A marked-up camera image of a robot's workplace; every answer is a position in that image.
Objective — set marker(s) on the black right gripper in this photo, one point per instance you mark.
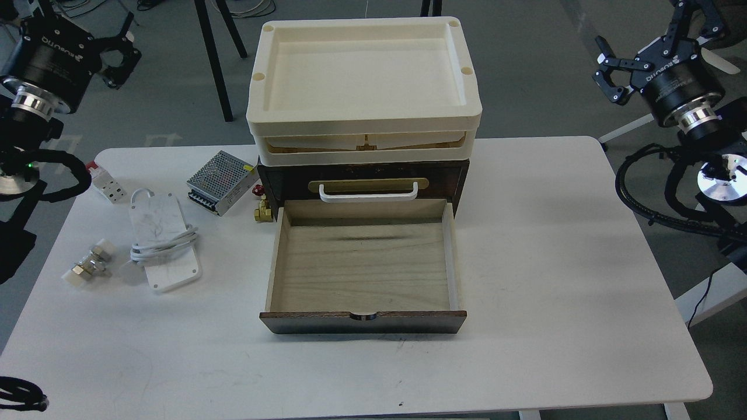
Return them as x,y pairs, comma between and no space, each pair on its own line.
680,76

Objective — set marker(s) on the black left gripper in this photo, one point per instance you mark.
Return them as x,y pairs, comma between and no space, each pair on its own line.
54,61

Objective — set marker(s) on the white charger with cable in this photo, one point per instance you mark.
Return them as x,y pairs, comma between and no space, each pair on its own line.
164,246

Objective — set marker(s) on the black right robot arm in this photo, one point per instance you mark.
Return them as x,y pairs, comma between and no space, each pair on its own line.
708,172

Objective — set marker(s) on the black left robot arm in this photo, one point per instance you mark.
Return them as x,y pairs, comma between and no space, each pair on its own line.
32,174

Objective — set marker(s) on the white red circuit breaker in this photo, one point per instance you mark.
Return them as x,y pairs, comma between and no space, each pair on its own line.
105,183

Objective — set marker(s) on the metal mesh power supply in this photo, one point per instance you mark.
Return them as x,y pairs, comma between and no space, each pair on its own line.
221,182

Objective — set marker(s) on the metal pipe fitting white caps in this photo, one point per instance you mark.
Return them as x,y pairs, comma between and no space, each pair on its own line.
94,264

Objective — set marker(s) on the cream plastic stacked tray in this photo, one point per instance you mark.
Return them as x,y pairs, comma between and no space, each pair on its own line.
363,91

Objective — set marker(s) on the open wooden drawer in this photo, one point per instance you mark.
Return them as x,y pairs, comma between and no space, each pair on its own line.
370,267

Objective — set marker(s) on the brass valve red handle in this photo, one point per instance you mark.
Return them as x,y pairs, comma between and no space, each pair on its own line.
263,212

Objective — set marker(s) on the white cabinet handle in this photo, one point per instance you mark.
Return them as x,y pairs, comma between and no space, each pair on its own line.
374,197

